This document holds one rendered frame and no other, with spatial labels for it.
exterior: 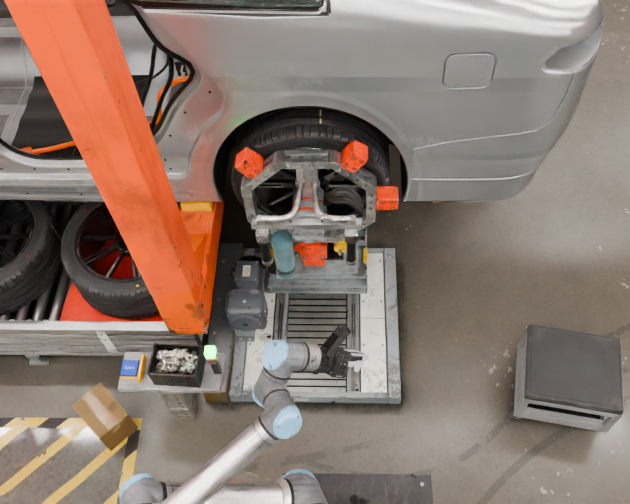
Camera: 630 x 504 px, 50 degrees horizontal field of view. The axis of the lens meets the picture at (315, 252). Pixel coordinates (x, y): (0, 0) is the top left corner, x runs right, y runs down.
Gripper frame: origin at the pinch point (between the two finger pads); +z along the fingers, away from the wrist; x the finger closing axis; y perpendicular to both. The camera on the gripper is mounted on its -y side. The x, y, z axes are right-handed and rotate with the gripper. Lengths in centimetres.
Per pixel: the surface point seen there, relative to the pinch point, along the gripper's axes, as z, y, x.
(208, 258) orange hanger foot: -23, -6, -89
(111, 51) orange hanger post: -99, -71, -10
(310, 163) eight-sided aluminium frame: -9, -56, -51
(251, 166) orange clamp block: -26, -49, -64
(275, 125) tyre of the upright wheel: -20, -66, -66
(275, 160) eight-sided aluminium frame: -20, -53, -59
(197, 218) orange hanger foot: -25, -19, -106
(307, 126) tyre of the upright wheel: -12, -69, -56
